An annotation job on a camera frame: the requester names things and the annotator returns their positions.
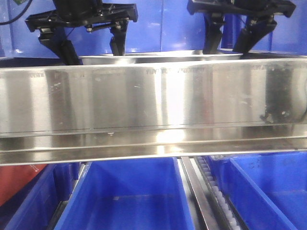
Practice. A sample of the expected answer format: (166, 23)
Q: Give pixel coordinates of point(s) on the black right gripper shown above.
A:
(259, 22)

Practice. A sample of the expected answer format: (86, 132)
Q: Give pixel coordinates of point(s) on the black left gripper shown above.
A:
(77, 13)

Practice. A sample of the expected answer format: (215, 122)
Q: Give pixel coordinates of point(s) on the silver metal tray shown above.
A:
(159, 57)

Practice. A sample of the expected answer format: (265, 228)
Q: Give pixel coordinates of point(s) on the blue bin lower centre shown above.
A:
(136, 194)

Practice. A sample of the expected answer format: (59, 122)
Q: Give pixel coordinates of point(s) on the blue bin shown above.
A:
(269, 191)
(136, 194)
(33, 207)

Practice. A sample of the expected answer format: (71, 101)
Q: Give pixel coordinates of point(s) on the blue bin lower right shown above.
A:
(269, 191)

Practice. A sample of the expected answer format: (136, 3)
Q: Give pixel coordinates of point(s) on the blue bin lower left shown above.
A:
(33, 207)

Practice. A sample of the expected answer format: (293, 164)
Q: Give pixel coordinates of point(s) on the white roller conveyor track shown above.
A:
(224, 211)

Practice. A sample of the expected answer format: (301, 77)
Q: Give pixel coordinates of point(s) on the stainless steel front rail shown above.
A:
(107, 112)

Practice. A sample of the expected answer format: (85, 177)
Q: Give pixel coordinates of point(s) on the metal lane divider rail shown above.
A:
(204, 211)

